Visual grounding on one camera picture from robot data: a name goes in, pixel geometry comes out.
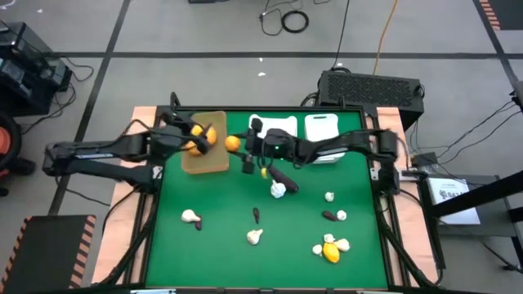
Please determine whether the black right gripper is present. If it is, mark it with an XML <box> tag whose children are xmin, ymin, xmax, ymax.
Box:
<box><xmin>235</xmin><ymin>117</ymin><xmax>297</xmax><ymax>179</ymax></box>

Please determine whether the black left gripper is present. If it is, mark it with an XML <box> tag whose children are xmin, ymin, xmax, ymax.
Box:
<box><xmin>149</xmin><ymin>110</ymin><xmax>211</xmax><ymax>161</ymax></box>

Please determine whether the large purple eggplant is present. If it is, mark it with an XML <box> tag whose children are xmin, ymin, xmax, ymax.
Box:
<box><xmin>267</xmin><ymin>165</ymin><xmax>300</xmax><ymax>194</ymax></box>

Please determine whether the brown rectangular basket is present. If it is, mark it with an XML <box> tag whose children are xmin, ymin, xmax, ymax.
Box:
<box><xmin>180</xmin><ymin>110</ymin><xmax>230</xmax><ymax>176</ymax></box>

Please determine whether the wide white plastic basket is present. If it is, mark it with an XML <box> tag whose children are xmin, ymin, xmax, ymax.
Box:
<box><xmin>248</xmin><ymin>114</ymin><xmax>298</xmax><ymax>138</ymax></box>

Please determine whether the light wooden side board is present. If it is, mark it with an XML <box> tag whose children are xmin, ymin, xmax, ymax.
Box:
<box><xmin>92</xmin><ymin>105</ymin><xmax>168</xmax><ymax>285</ymax></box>
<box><xmin>365</xmin><ymin>106</ymin><xmax>440</xmax><ymax>283</ymax></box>

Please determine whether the green table mat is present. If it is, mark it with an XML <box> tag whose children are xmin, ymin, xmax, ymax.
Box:
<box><xmin>145</xmin><ymin>109</ymin><xmax>389</xmax><ymax>289</ymax></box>

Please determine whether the narrow white plastic basket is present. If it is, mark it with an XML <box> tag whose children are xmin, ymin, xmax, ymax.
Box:
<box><xmin>303</xmin><ymin>113</ymin><xmax>346</xmax><ymax>165</ymax></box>

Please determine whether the black computer case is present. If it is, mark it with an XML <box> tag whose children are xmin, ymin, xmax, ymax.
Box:
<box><xmin>317</xmin><ymin>69</ymin><xmax>425</xmax><ymax>131</ymax></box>

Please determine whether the black electronics box stack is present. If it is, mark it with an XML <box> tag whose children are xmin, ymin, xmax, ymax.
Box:
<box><xmin>0</xmin><ymin>22</ymin><xmax>74</xmax><ymax>118</ymax></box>

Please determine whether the small black power box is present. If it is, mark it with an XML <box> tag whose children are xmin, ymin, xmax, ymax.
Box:
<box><xmin>410</xmin><ymin>151</ymin><xmax>440</xmax><ymax>179</ymax></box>

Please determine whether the red and black vacuum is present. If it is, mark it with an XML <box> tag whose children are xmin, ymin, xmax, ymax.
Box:
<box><xmin>0</xmin><ymin>112</ymin><xmax>37</xmax><ymax>198</ymax></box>

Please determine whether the black orange-striped floor mat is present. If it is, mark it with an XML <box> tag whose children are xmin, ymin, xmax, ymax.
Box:
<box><xmin>0</xmin><ymin>215</ymin><xmax>97</xmax><ymax>294</ymax></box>
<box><xmin>477</xmin><ymin>0</ymin><xmax>523</xmax><ymax>32</ymax></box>

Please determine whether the white printed paper sheet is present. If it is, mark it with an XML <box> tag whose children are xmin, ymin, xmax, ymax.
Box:
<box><xmin>428</xmin><ymin>177</ymin><xmax>482</xmax><ymax>226</ymax></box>

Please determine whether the black diagonal beam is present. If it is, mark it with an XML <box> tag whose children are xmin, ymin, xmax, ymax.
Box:
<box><xmin>424</xmin><ymin>170</ymin><xmax>523</xmax><ymax>217</ymax></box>

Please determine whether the coiled black cable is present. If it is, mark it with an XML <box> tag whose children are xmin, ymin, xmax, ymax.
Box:
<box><xmin>280</xmin><ymin>10</ymin><xmax>310</xmax><ymax>34</ymax></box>

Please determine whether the black cable with plug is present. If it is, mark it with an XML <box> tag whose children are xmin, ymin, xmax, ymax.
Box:
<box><xmin>258</xmin><ymin>0</ymin><xmax>306</xmax><ymax>37</ymax></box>

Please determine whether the black cable bundle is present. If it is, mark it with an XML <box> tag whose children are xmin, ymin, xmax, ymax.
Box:
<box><xmin>375</xmin><ymin>199</ymin><xmax>445</xmax><ymax>287</ymax></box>
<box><xmin>97</xmin><ymin>191</ymin><xmax>160</xmax><ymax>287</ymax></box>

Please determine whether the long black floor cable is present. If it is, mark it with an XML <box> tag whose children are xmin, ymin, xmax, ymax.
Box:
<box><xmin>329</xmin><ymin>0</ymin><xmax>351</xmax><ymax>69</ymax></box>

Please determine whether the orange floor cable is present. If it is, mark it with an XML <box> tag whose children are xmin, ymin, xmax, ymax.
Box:
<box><xmin>372</xmin><ymin>0</ymin><xmax>400</xmax><ymax>76</ymax></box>

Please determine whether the black cables to computer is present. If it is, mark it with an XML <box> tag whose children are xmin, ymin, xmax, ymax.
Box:
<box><xmin>408</xmin><ymin>100</ymin><xmax>523</xmax><ymax>160</ymax></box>

